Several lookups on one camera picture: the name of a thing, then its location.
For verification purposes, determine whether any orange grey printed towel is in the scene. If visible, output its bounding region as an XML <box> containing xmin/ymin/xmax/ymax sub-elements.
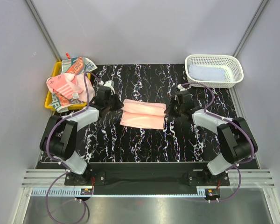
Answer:
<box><xmin>49</xmin><ymin>57</ymin><xmax>97</xmax><ymax>113</ymax></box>

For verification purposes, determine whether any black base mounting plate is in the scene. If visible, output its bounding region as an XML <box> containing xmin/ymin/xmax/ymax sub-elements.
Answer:
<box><xmin>64</xmin><ymin>162</ymin><xmax>230</xmax><ymax>196</ymax></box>

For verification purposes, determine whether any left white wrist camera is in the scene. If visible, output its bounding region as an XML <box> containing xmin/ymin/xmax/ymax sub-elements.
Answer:
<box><xmin>98</xmin><ymin>80</ymin><xmax>115</xmax><ymax>94</ymax></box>

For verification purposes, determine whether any slotted white cable duct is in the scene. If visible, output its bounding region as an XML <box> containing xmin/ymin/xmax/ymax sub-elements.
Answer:
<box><xmin>32</xmin><ymin>188</ymin><xmax>81</xmax><ymax>196</ymax></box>

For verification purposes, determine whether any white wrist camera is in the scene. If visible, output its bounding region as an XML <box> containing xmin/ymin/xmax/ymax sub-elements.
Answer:
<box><xmin>98</xmin><ymin>80</ymin><xmax>115</xmax><ymax>94</ymax></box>
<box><xmin>176</xmin><ymin>83</ymin><xmax>191</xmax><ymax>92</ymax></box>

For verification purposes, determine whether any yellow plastic bin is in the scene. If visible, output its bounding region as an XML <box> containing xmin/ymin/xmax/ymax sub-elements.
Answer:
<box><xmin>44</xmin><ymin>61</ymin><xmax>92</xmax><ymax>110</ymax></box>

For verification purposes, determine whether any small circuit board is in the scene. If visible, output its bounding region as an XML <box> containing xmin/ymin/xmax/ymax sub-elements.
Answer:
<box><xmin>207</xmin><ymin>189</ymin><xmax>220</xmax><ymax>196</ymax></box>
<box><xmin>81</xmin><ymin>188</ymin><xmax>93</xmax><ymax>195</ymax></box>

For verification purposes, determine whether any light blue towel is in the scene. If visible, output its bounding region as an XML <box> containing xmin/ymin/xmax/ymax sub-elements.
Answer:
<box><xmin>189</xmin><ymin>65</ymin><xmax>225</xmax><ymax>82</ymax></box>

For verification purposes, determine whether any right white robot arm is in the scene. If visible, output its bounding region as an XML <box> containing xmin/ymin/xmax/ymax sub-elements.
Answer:
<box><xmin>164</xmin><ymin>91</ymin><xmax>258</xmax><ymax>185</ymax></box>

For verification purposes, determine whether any left small circuit board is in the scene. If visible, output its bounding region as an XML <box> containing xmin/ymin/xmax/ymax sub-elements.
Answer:
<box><xmin>81</xmin><ymin>188</ymin><xmax>93</xmax><ymax>195</ymax></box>

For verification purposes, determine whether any white perforated basket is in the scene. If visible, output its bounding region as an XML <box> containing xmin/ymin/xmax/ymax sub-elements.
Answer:
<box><xmin>185</xmin><ymin>54</ymin><xmax>244</xmax><ymax>88</ymax></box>

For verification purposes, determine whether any right small circuit board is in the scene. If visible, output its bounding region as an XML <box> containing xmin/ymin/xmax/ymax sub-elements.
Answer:
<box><xmin>207</xmin><ymin>189</ymin><xmax>220</xmax><ymax>196</ymax></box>

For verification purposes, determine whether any pink bunny towel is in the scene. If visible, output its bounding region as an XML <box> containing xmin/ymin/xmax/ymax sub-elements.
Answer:
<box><xmin>46</xmin><ymin>73</ymin><xmax>95</xmax><ymax>102</ymax></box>

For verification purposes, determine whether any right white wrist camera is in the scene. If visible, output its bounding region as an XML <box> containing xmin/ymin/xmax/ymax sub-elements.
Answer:
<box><xmin>176</xmin><ymin>83</ymin><xmax>191</xmax><ymax>92</ymax></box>

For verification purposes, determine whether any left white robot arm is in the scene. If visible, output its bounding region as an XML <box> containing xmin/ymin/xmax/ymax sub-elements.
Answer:
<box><xmin>40</xmin><ymin>85</ymin><xmax>123</xmax><ymax>185</ymax></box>

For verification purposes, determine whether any plain pink towel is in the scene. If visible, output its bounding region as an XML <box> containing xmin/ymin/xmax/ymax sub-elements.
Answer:
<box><xmin>120</xmin><ymin>99</ymin><xmax>166</xmax><ymax>130</ymax></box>

